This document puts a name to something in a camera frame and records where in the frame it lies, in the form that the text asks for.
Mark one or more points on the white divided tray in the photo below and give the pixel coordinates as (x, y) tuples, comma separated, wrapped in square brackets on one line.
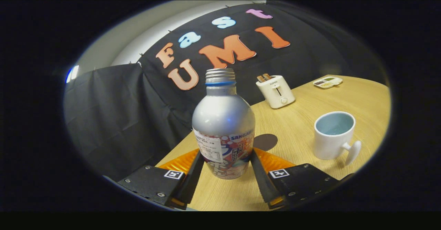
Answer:
[(327, 82)]

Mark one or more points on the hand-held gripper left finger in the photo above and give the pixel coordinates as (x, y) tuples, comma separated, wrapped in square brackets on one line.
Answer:
[(191, 181)]

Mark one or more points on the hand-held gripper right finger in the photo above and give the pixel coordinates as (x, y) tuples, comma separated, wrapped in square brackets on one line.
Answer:
[(263, 181)]

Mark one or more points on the wooden table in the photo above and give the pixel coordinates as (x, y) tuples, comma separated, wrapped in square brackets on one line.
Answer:
[(303, 99)]

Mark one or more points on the white cup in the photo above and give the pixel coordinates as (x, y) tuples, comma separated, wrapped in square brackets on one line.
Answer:
[(327, 143)]

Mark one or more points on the black backdrop cloth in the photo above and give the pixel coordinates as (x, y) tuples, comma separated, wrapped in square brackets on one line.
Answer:
[(113, 119)]

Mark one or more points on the brown toast slice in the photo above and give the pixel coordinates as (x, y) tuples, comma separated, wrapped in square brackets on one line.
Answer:
[(267, 76), (260, 79)]

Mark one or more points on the silver juice bottle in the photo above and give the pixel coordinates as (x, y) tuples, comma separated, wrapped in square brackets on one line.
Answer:
[(223, 119)]

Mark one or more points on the white toaster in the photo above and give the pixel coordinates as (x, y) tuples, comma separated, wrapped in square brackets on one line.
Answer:
[(277, 92)]

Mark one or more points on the ceiling light panel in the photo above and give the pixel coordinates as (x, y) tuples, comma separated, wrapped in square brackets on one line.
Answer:
[(72, 74)]

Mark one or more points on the dark brown round coaster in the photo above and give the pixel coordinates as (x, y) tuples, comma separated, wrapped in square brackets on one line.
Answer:
[(266, 142)]

